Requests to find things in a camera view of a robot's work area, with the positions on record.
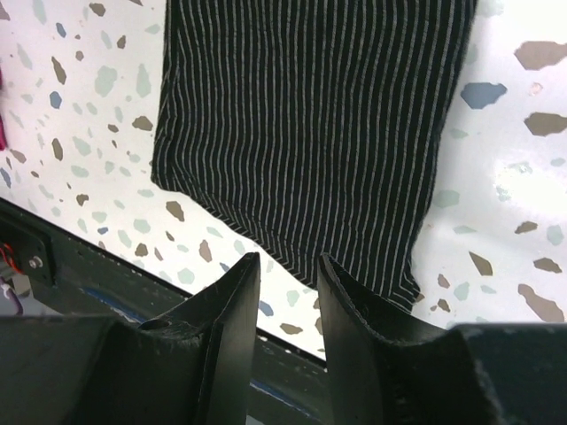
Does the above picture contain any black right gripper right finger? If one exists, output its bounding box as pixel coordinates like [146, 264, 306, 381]
[317, 256, 566, 424]

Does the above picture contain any black striped underwear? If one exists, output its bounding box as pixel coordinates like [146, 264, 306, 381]
[151, 1, 477, 310]

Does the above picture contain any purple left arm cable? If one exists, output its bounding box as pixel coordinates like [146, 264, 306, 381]
[0, 282, 23, 316]

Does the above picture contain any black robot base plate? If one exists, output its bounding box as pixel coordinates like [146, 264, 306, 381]
[1, 200, 333, 424]

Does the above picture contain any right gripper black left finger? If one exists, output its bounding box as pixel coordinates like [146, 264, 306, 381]
[1, 253, 260, 424]

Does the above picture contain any folded pink cloth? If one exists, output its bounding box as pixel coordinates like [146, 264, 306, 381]
[0, 73, 8, 151]

